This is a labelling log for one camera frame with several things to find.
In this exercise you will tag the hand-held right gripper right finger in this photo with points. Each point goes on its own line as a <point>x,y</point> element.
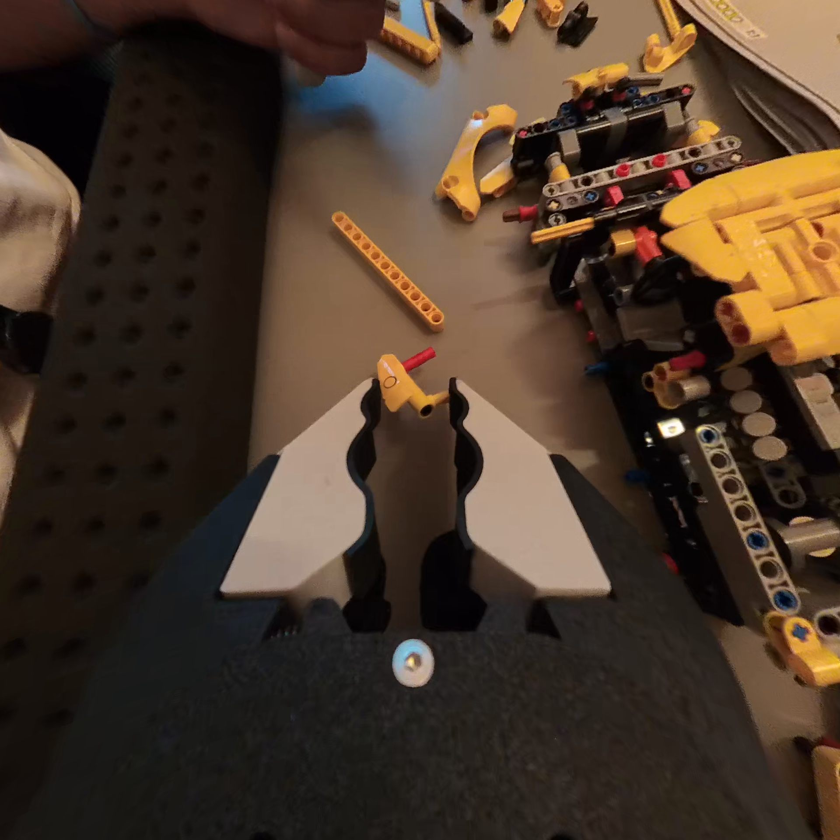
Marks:
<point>531,525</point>

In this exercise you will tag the blue-grey wristband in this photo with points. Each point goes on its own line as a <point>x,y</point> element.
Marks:
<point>82,16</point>

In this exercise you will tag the black perforated foam pad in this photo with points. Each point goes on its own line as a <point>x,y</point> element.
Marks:
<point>131,328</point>

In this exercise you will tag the partly built yellow toy car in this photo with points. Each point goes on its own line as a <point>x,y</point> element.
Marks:
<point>754,216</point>

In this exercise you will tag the yellow black brick subassembly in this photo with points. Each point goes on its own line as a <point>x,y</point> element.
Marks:
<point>827,781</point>

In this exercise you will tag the yellow wheel arch panel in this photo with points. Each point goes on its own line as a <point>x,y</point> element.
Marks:
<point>472,157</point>

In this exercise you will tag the long yellow holed beam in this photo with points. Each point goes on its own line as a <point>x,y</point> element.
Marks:
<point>387,269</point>

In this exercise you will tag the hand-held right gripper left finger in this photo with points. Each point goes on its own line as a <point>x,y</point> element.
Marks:
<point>302,525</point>

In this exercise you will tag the grey desk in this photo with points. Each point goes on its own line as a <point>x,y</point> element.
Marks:
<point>367,164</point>

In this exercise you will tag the open instruction booklet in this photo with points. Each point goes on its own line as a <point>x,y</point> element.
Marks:
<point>787,52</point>

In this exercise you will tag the scattered loose brick pieces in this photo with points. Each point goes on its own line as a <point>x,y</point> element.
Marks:
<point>407,40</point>

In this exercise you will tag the red pin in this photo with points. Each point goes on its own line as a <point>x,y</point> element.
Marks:
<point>420,359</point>

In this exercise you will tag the person's left hand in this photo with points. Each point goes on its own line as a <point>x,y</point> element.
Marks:
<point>315,33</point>

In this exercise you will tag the yellow rod with connector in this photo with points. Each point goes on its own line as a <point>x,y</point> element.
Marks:
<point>669,46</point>

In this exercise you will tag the small yellow curved panel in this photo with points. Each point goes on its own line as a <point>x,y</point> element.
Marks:
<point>394,387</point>

